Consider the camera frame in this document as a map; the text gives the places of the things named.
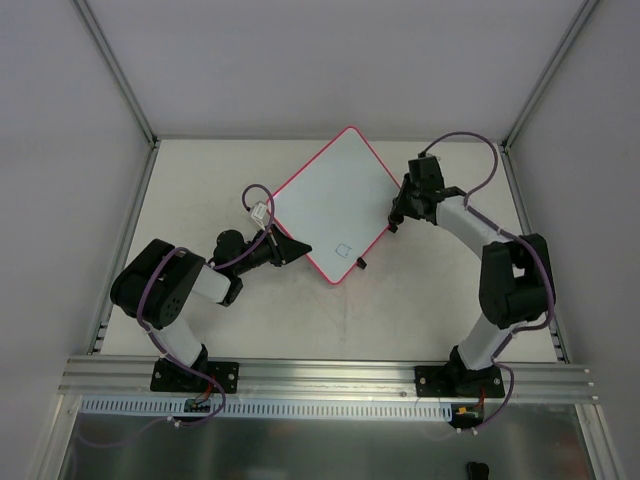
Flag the right aluminium frame post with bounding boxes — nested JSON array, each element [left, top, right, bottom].
[[501, 0, 602, 153]]

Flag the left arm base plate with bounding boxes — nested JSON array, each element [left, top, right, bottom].
[[150, 359, 240, 394]]

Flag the aluminium front rail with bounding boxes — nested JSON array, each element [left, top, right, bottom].
[[58, 355, 600, 404]]

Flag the aluminium frame post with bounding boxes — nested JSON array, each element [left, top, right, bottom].
[[70, 0, 157, 147], [501, 0, 602, 153]]

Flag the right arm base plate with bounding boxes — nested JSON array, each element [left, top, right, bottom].
[[414, 365, 505, 399]]

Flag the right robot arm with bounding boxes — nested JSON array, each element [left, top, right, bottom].
[[388, 155, 555, 396]]

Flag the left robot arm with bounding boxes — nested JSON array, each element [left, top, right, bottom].
[[110, 227, 312, 393]]

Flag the black whiteboard eraser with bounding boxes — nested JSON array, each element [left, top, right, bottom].
[[388, 211, 404, 227]]

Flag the white slotted cable duct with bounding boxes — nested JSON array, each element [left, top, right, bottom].
[[79, 396, 453, 423]]

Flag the pink framed whiteboard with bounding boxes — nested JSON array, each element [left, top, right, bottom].
[[273, 126, 400, 285]]

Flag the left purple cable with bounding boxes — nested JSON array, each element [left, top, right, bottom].
[[135, 184, 276, 429]]

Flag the left aluminium frame post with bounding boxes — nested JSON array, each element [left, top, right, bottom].
[[70, 0, 157, 147]]

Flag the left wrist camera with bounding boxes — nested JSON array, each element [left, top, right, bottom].
[[250, 201, 271, 231]]

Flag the black object at bottom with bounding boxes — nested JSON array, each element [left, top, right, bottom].
[[466, 462, 490, 480]]

